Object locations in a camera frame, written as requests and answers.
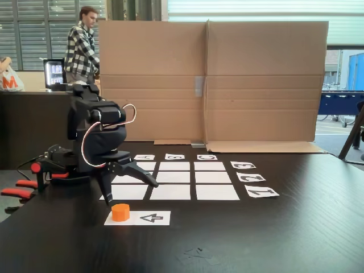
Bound red white servo wire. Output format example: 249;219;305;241
80;103;137;169

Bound paper label number 2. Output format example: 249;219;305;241
236;171;267;183

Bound paper label number 3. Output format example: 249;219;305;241
230;161;257;171

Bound person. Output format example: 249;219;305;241
0;56;14;72
63;6;101;86

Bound paper label number 1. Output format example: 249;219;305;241
244;187;280;198

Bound white arrow paper sheet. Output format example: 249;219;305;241
104;210;171;226

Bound dark counter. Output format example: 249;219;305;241
0;90;101;171

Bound brown cardboard panel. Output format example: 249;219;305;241
204;19;329;155
97;19;210;146

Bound black mini fridge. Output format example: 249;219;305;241
43;58;68;92

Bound round orange token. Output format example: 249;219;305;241
111;203;131;222

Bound black stand leg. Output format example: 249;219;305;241
338;101;364;166

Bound black cable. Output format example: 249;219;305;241
16;154;48;182

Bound white bag orange print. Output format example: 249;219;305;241
0;63;26;92

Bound blue container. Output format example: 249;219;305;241
349;52;364;92

